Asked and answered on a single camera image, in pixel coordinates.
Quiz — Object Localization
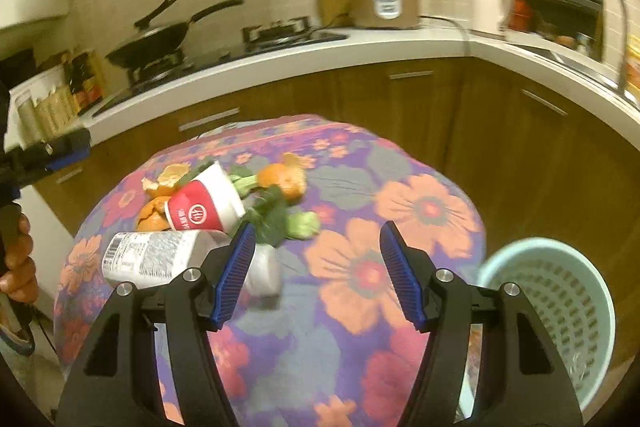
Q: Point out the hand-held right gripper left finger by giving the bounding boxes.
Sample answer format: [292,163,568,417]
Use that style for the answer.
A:
[54,222,258,427]

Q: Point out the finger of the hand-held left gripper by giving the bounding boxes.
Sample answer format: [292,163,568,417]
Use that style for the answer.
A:
[0,129,92,192]

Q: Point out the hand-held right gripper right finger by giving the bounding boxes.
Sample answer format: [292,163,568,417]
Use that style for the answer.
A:
[379,221,585,427]

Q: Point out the leafy green vegetable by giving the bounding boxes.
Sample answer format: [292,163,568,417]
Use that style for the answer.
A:
[227,164,290,248]

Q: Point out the red paper cup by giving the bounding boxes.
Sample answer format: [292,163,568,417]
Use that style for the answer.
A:
[165,161,246,235]

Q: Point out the pale green vegetable stem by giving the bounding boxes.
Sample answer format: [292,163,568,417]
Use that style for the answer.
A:
[286,211,321,242]

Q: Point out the white printed bottle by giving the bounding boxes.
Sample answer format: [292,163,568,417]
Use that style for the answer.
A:
[101,229,282,298]

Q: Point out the light blue plastic basket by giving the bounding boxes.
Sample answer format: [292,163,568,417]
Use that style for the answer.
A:
[477,237,617,413]

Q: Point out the person's left hand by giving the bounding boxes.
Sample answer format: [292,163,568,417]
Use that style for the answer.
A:
[0,214,39,305]

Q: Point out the floral blanket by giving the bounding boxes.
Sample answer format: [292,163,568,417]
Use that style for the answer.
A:
[52,114,488,427]

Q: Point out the black wok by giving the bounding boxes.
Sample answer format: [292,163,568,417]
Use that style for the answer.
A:
[104,0,245,70]

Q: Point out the wooden kitchen cabinet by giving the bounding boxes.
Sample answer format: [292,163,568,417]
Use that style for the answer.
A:
[30,54,640,378]

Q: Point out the gas stove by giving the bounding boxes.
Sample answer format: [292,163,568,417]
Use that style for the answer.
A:
[92,19,348,118]

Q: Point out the steel sink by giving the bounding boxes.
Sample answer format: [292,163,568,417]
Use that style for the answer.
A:
[520,44,621,82]

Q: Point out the white electric kettle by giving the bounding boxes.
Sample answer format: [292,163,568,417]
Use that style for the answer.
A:
[470,0,515,38]

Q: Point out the red plastic basket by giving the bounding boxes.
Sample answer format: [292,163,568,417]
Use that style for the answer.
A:
[512,0,533,30]

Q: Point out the yellow dish soap bottle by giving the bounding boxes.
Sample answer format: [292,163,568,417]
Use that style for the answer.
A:
[625,34,640,90]

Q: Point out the steel faucet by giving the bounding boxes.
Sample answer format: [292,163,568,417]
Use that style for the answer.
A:
[582,0,630,92]

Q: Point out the black power cord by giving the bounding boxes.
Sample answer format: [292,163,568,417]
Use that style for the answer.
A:
[420,14,473,58]

